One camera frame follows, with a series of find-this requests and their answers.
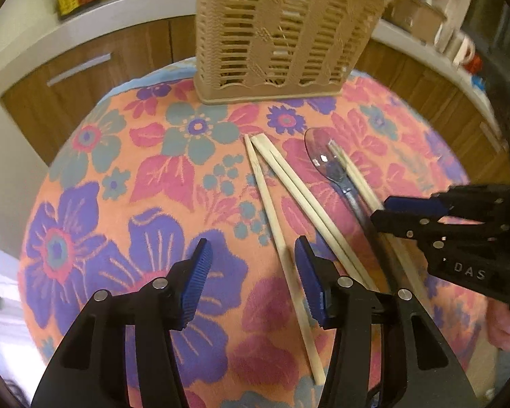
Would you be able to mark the person's right hand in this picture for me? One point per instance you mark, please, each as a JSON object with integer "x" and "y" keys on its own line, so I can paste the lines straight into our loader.
{"x": 503, "y": 327}

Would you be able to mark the red round container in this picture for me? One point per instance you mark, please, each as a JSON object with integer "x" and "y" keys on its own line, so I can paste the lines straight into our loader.
{"x": 476, "y": 64}

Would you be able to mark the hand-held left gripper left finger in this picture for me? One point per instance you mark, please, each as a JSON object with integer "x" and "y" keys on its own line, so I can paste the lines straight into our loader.
{"x": 195, "y": 282}

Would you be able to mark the clear plastic spoon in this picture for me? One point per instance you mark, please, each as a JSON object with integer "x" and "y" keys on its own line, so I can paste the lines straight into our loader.
{"x": 318, "y": 148}

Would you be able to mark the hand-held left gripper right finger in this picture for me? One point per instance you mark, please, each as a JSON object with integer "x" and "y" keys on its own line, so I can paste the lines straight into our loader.
{"x": 310, "y": 282}

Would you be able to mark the floral tablecloth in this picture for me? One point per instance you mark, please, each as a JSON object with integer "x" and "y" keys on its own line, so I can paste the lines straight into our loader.
{"x": 131, "y": 157}

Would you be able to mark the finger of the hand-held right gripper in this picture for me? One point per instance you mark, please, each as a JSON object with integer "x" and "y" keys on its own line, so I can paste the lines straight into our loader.
{"x": 412, "y": 206}
{"x": 403, "y": 225}

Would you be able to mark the beige plastic utensil basket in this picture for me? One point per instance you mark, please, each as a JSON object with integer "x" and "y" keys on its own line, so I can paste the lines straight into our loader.
{"x": 246, "y": 95}

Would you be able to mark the blue round object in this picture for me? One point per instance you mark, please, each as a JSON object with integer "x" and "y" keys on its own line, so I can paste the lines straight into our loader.
{"x": 479, "y": 82}

